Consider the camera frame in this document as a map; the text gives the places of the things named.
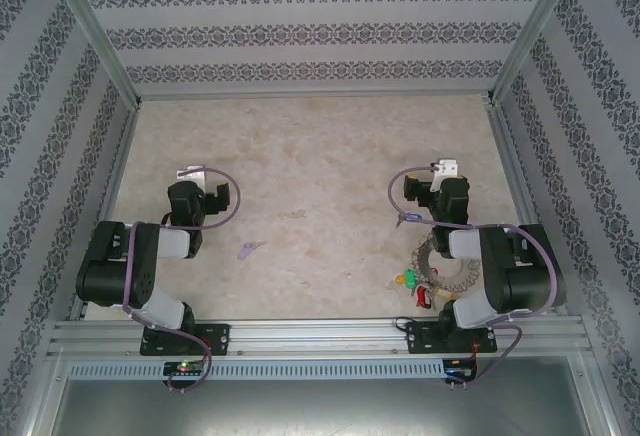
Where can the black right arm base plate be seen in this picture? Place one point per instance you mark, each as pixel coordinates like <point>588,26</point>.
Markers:
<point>422,338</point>

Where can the aluminium frame post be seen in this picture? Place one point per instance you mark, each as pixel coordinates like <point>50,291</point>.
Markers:
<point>530,31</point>
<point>100,41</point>

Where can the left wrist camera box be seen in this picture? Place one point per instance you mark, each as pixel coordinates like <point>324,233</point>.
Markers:
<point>194,175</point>

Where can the aluminium side rail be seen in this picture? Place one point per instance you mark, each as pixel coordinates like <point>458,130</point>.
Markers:
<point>510,156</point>
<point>117,166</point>

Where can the round yellow key tag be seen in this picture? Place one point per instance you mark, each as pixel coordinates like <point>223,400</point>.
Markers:
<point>400,281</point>

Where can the grey steel sheet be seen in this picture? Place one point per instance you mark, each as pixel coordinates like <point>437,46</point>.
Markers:
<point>320,406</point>

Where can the rectangular yellow key tag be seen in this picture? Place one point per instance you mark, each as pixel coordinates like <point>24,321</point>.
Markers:
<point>443,295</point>

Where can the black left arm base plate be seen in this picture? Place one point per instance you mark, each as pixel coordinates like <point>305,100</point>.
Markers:
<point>220,338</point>

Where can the metal keyring plate with rings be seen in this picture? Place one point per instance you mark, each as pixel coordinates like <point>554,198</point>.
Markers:
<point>421,262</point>

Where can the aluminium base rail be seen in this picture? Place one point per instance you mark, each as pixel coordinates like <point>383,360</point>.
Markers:
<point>320,338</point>

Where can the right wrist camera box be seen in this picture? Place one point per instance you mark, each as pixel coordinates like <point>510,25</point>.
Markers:
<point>446,168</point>

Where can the red key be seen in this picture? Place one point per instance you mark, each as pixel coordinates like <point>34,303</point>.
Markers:
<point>425,300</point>

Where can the green key tag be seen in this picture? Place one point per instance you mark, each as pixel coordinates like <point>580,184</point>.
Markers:
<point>410,278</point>

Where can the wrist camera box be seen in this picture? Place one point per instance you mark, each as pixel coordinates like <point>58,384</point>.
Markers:
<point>194,175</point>
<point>446,168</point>

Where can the purple key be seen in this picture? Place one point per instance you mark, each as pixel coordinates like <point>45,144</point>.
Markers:
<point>246,252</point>

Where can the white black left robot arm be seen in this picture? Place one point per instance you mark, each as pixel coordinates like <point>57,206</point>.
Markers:
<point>115,276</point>

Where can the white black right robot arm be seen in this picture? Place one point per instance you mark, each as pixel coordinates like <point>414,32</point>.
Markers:
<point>525,276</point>

